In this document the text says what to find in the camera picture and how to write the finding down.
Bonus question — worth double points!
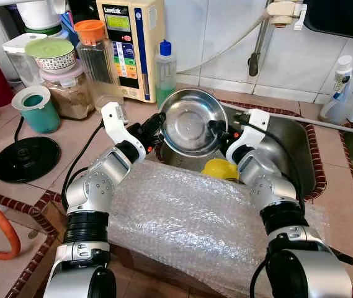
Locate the grey faucet hose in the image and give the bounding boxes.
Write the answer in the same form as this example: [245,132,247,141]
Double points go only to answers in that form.
[179,25,270,74]

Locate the patterned bowl green lid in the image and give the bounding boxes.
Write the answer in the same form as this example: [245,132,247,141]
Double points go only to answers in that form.
[25,37,78,74]

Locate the black hanging tray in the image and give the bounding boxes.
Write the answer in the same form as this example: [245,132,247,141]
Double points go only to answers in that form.
[303,0,353,41]

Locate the large steel sink basin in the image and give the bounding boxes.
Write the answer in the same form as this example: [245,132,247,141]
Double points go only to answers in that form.
[158,99,327,201]

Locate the beige wall faucet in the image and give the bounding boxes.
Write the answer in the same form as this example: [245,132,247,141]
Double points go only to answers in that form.
[248,0,307,77]

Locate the green soap bottle blue cap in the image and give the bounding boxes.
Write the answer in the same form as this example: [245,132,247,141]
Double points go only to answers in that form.
[156,39,178,107]

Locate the white jug green base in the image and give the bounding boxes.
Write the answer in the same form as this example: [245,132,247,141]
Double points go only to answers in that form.
[15,0,71,37]

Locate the long grey counter hose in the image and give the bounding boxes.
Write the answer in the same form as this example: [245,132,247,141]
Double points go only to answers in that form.
[226,102,353,134]

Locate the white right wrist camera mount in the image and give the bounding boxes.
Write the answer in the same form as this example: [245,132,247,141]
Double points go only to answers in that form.
[226,109,271,165]

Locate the clear bubble wrap sheet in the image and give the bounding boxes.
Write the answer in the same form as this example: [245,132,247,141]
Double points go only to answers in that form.
[107,158,326,296]

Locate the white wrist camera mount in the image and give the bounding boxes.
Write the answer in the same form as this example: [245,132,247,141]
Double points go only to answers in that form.
[226,109,271,165]
[101,101,147,161]

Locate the translucent spray bottle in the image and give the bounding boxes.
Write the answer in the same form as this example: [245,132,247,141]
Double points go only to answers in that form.
[319,55,353,124]

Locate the jar of brown powder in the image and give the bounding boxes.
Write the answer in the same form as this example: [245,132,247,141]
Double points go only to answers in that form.
[40,62,96,120]

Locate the cream water ionizer appliance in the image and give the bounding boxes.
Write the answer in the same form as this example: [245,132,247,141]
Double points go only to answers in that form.
[96,0,166,104]

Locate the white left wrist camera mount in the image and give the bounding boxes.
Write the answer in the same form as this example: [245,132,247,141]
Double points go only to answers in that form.
[101,101,147,161]

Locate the clear box white lid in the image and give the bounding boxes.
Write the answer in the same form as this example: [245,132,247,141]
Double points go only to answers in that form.
[2,32,48,88]

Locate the round steel bowl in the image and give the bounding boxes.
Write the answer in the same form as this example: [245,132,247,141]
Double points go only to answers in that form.
[161,88,228,157]

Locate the clear jar orange lid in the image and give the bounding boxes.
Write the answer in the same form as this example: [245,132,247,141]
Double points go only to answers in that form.
[74,20,126,111]

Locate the teal cup white rim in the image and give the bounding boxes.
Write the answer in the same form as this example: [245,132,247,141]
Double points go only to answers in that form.
[12,85,61,134]

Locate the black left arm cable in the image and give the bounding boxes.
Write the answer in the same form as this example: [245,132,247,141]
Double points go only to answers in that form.
[60,121,105,212]

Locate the black round kettle base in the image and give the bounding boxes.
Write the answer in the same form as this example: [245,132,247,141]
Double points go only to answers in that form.
[0,135,62,184]

